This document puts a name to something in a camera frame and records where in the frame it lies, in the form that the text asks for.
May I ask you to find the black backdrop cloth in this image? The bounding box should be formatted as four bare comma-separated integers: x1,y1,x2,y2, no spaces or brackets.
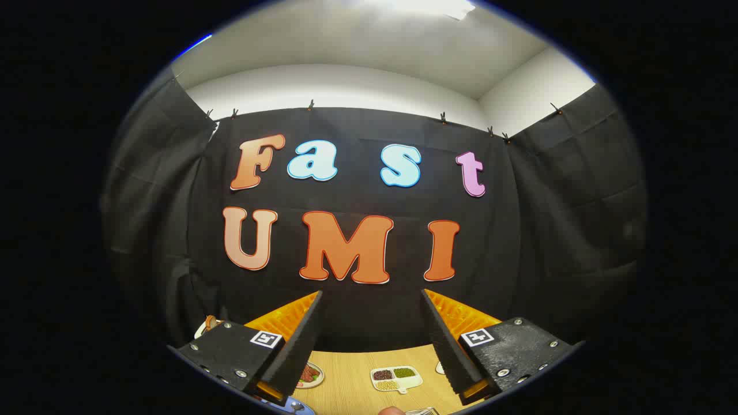
101,78,649,353

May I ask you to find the row of small cloth clips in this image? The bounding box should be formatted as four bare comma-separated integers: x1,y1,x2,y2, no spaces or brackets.
173,70,563,144

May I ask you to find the white round food plate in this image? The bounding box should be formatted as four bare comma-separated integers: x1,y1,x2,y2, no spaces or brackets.
296,362,325,390

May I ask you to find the blue round plate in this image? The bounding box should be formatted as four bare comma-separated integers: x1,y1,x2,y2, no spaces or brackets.
271,398,315,415

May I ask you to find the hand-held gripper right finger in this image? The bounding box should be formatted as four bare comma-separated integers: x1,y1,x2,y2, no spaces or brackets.
420,288,586,407

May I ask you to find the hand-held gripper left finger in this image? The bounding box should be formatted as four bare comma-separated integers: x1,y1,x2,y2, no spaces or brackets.
167,290,323,407

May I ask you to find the white divided tray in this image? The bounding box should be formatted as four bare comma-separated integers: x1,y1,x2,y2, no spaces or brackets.
370,365,423,394

